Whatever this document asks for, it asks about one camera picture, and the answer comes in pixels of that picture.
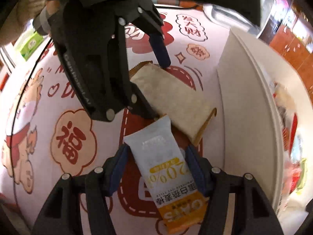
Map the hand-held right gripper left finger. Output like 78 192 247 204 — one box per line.
32 144 130 235

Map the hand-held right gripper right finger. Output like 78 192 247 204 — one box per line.
185 144 284 235

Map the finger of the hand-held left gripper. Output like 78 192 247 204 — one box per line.
117 0 172 69
105 81 163 121

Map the beige snack bar packet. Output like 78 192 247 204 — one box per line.
129 61 218 146

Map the white orange oat bar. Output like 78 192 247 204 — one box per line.
123 115 209 234

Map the white plastic bin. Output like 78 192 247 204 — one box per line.
216 27 311 228

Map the person's left hand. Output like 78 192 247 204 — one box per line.
17 0 61 25

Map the green tissue box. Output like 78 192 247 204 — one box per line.
20 31 46 61

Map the white countertop storage cabinet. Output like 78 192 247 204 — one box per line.
203 0 277 40

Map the wooden wall cabinet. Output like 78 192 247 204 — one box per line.
269 24 313 91

